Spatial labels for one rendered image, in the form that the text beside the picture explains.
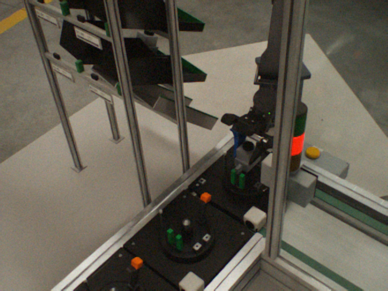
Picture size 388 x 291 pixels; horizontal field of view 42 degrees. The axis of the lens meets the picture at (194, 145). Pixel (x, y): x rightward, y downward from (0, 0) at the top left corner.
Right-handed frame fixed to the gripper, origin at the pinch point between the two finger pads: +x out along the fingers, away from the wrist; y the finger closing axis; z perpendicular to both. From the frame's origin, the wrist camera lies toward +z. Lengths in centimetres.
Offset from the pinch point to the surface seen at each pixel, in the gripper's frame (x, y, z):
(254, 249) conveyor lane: 20.8, 14.8, 4.9
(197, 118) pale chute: -0.2, -20.9, -5.0
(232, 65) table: -14, -46, -58
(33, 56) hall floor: 43, -243, -126
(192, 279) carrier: 29.1, 9.3, 20.8
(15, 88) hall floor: 61, -222, -102
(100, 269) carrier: 37.6, -11.1, 28.6
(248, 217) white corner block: 15.3, 8.9, 2.6
